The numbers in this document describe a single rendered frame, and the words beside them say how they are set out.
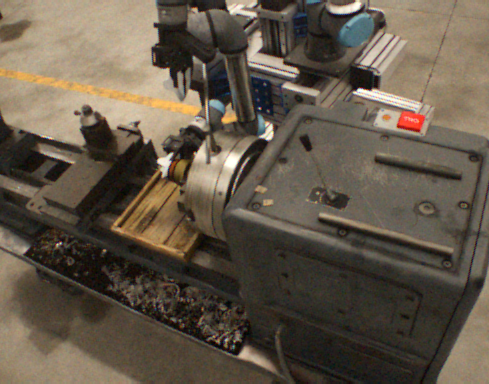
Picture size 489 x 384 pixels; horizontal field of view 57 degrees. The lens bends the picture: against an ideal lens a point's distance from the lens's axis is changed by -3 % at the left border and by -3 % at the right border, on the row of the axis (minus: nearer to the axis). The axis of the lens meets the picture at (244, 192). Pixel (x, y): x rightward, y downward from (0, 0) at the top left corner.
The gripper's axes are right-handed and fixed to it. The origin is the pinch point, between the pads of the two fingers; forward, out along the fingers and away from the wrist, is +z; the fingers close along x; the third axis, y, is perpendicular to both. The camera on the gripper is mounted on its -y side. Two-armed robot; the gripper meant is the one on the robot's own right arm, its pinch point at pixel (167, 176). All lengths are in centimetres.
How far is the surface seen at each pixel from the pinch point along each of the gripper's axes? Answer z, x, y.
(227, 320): 16, -49, -21
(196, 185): 8.0, 10.8, -18.5
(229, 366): 14, -108, -10
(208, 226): 12.3, 0.3, -22.4
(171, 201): -4.3, -19.6, 7.2
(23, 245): 21, -54, 84
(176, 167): -1.4, 3.6, -3.7
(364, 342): 17, -22, -69
